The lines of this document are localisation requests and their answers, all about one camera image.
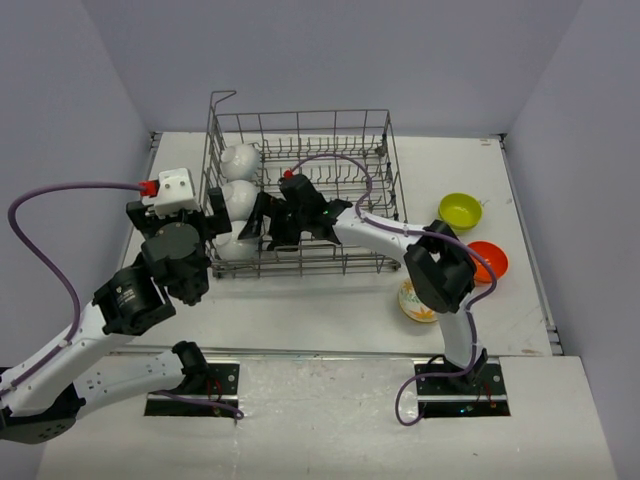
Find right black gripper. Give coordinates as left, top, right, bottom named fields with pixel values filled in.
left=240, top=192, right=310, bottom=253

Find white bowl front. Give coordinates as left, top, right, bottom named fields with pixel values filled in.
left=213, top=220, right=258, bottom=261

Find white bowl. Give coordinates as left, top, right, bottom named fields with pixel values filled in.
left=213, top=220, right=258, bottom=261
left=221, top=180, right=258, bottom=222
left=220, top=144, right=261, bottom=181

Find white bowl back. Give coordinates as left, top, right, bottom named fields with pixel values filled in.
left=220, top=144, right=261, bottom=181

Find orange flower patterned bowl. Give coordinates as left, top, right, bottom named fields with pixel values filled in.
left=397, top=278, right=437, bottom=324

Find lime green bowl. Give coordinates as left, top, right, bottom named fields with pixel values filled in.
left=439, top=208, right=482, bottom=232
left=438, top=192, right=483, bottom=214

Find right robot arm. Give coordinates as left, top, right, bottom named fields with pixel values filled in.
left=239, top=174, right=497, bottom=393

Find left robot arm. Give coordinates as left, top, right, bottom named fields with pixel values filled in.
left=1, top=182, right=231, bottom=445

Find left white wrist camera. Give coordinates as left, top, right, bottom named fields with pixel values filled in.
left=142, top=168, right=200, bottom=218

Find grey wire dish rack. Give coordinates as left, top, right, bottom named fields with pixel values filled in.
left=201, top=90, right=407, bottom=279

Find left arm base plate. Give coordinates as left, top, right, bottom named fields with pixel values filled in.
left=144, top=361, right=241, bottom=421

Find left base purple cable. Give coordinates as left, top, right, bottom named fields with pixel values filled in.
left=154, top=389, right=246, bottom=421

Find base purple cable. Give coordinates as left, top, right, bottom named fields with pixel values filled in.
left=154, top=389, right=246, bottom=421
left=394, top=367, right=466, bottom=426

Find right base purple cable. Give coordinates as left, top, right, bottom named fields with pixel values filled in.
left=394, top=367, right=466, bottom=426

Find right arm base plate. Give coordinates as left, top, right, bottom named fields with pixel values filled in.
left=416, top=358, right=511, bottom=419

